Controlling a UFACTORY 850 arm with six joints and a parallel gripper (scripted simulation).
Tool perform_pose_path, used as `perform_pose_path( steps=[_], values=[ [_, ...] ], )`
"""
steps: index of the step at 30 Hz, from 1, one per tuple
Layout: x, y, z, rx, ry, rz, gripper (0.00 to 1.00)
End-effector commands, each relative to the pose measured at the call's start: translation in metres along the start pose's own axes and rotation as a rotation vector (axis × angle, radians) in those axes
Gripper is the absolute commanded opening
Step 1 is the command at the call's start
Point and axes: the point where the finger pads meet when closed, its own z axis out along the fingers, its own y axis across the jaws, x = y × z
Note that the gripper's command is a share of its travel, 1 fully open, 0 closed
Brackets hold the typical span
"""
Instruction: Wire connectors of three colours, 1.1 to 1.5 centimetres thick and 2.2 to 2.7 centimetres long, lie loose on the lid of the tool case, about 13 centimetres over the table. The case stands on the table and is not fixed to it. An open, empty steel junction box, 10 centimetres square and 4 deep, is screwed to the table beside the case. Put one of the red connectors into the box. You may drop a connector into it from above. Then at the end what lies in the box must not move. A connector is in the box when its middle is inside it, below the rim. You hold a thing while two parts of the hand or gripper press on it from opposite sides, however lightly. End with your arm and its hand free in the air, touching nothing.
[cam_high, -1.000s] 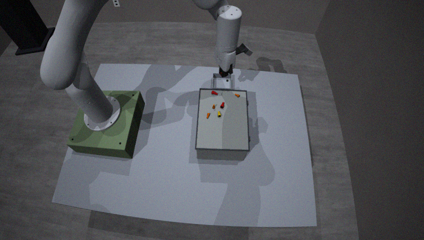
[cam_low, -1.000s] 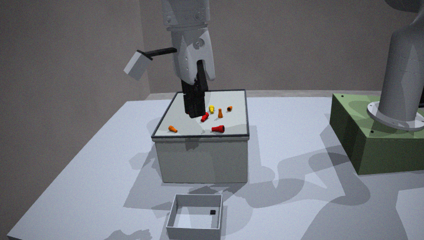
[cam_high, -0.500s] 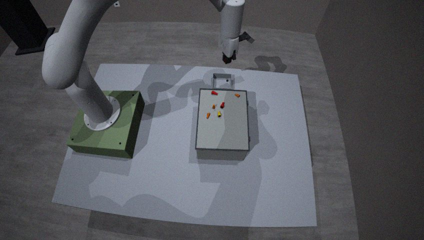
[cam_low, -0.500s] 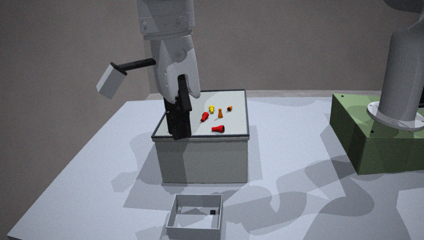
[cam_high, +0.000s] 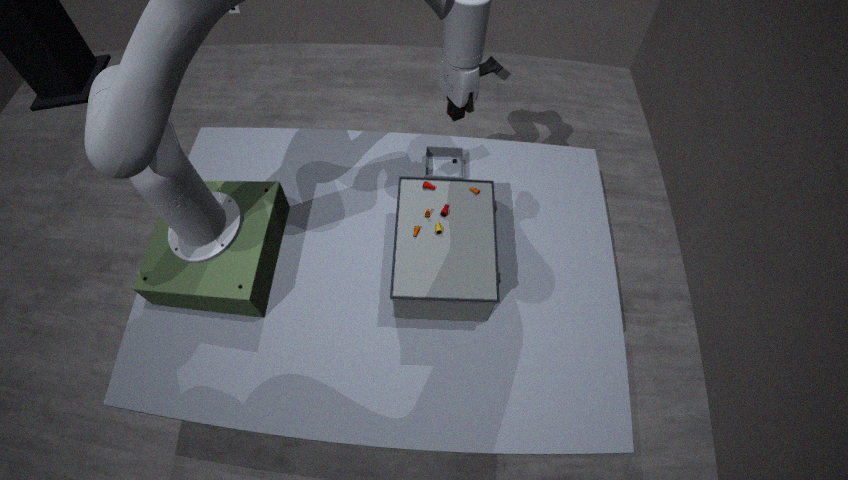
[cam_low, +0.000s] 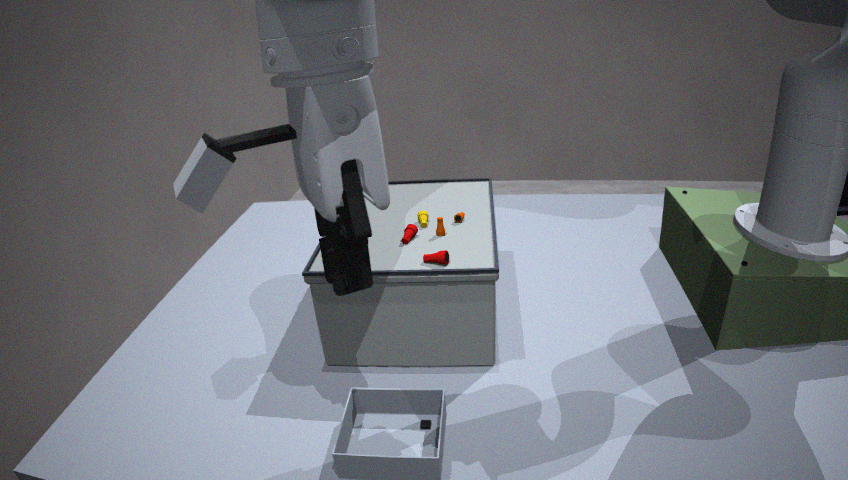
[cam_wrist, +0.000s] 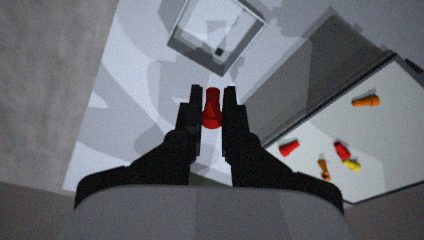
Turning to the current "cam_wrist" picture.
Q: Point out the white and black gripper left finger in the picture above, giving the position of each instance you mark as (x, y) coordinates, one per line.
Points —
(166, 164)

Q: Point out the yellow wire connector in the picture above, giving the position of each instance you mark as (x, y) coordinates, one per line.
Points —
(352, 164)

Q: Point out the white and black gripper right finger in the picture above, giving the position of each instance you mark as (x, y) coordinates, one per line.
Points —
(254, 167)

